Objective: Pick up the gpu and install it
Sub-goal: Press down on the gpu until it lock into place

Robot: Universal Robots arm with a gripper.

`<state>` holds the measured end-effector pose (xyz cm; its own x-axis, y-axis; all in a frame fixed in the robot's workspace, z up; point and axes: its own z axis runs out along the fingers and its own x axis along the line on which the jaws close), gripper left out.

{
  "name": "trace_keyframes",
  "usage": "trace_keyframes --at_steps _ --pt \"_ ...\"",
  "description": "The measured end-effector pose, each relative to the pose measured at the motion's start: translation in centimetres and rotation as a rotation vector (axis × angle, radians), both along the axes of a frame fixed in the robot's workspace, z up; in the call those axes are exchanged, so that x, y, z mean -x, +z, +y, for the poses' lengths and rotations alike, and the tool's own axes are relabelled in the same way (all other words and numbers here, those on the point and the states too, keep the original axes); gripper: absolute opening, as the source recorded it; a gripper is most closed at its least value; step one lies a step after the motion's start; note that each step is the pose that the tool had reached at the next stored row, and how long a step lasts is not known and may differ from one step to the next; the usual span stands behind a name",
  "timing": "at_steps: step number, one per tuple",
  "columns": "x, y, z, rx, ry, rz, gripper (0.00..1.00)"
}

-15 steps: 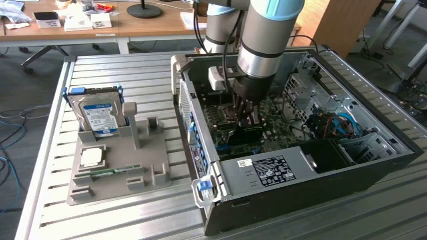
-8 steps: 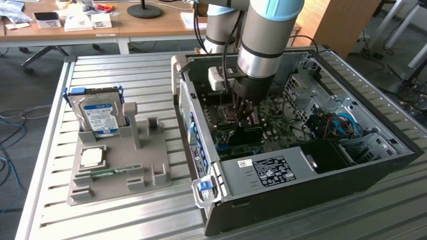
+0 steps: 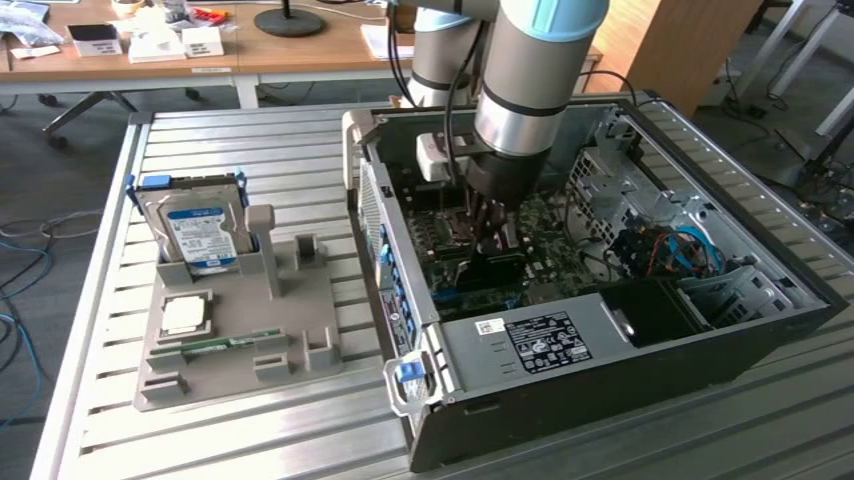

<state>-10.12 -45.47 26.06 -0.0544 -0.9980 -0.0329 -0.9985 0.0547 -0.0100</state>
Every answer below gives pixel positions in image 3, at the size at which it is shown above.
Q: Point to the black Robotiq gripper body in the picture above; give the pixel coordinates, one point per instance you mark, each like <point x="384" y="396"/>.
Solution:
<point x="508" y="177"/>

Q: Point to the green graphics card black cooler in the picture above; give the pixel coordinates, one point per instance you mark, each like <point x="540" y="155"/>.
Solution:
<point x="490" y="275"/>

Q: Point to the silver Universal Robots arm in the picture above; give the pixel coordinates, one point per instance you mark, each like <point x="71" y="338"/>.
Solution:
<point x="528" y="75"/>

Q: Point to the CPU socket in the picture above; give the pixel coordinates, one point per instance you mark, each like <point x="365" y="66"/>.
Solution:
<point x="454" y="225"/>

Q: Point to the green motherboard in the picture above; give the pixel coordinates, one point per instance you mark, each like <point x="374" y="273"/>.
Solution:
<point x="561" y="250"/>

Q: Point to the perforated metal disk bay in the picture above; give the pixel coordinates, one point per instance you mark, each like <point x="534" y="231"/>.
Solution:
<point x="601" y="200"/>

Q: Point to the blue rear clip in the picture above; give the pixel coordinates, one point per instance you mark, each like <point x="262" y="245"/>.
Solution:
<point x="385" y="245"/>

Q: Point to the blue expansion slot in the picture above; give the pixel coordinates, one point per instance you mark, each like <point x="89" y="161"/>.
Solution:
<point x="444" y="296"/>

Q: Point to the blue card latch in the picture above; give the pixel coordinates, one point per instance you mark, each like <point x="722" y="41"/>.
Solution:
<point x="410" y="322"/>
<point x="396" y="282"/>

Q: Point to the silver power supply unit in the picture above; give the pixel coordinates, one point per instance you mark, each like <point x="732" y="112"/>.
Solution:
<point x="468" y="360"/>

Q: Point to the white paper booklet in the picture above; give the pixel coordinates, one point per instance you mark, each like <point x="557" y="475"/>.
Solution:
<point x="381" y="45"/>

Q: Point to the silver slotted disk bay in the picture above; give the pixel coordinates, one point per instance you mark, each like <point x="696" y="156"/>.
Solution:
<point x="734" y="300"/>

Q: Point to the black open PC case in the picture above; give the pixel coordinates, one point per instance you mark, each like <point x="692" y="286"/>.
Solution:
<point x="601" y="410"/>

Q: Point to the grey plastic parts rack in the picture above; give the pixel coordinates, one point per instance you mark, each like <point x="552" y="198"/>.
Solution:
<point x="234" y="300"/>

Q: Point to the black stand base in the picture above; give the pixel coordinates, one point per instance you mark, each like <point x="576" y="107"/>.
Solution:
<point x="801" y="145"/>

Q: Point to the black round lamp base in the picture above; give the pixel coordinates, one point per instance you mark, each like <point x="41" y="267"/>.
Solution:
<point x="290" y="22"/>

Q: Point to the green RAM stick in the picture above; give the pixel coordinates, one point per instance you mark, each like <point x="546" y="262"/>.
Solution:
<point x="214" y="344"/>

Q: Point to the silver CPU chip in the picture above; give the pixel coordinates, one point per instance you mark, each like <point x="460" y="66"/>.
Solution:
<point x="182" y="315"/>

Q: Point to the small white box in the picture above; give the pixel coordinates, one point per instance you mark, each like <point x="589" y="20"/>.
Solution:
<point x="203" y="45"/>

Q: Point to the red orange object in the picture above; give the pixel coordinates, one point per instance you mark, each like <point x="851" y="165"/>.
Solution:
<point x="210" y="16"/>

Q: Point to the white stand block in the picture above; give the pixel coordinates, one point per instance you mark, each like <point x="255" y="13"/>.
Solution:
<point x="157" y="52"/>

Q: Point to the grey wheeled leg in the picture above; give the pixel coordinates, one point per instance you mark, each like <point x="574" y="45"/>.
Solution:
<point x="87" y="107"/>

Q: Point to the white box black lid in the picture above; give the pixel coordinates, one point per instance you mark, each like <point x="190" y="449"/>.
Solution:
<point x="94" y="47"/>

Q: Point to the white paper card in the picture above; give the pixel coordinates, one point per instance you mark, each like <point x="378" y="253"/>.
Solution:
<point x="34" y="51"/>

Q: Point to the clear plastic bag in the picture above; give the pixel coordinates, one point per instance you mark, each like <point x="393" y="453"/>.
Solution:
<point x="27" y="25"/>

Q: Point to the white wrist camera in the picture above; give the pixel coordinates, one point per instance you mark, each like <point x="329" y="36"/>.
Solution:
<point x="433" y="157"/>

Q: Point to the wooden desk white frame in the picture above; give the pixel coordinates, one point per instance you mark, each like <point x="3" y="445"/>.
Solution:
<point x="67" y="70"/>
<point x="301" y="55"/>

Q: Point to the hard disk with blue bracket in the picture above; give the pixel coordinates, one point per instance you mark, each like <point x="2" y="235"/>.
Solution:
<point x="194" y="235"/>

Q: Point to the white table frame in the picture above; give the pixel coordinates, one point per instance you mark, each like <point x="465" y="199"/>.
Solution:
<point x="835" y="117"/>

